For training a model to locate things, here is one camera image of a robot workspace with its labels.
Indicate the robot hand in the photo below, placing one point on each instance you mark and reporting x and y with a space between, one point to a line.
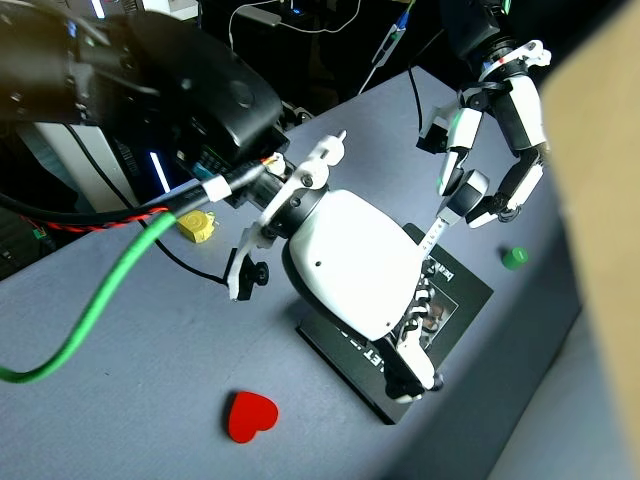
525 115
350 260

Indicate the tape measure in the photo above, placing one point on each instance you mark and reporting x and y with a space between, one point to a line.
467 197

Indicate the black Beatles album cover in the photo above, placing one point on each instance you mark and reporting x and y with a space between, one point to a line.
472 300

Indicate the blurred beige board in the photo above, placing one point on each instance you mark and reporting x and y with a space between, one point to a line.
600 200

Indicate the green cylinder block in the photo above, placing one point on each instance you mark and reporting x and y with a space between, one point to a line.
515 258

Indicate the small yellow toy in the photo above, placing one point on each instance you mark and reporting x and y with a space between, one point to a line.
195 227

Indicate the red heart block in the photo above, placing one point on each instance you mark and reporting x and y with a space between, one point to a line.
252 417

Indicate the grey table cloth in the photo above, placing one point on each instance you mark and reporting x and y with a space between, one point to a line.
125 425

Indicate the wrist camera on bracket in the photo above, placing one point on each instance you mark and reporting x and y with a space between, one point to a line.
432 137
245 280

